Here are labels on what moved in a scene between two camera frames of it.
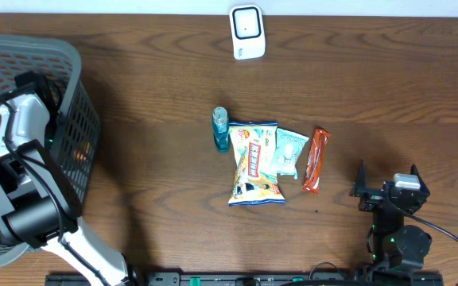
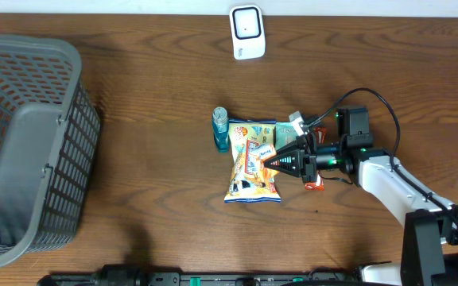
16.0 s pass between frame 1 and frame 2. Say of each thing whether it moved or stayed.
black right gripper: moved
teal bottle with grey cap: stayed
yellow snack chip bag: stayed
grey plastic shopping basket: stayed
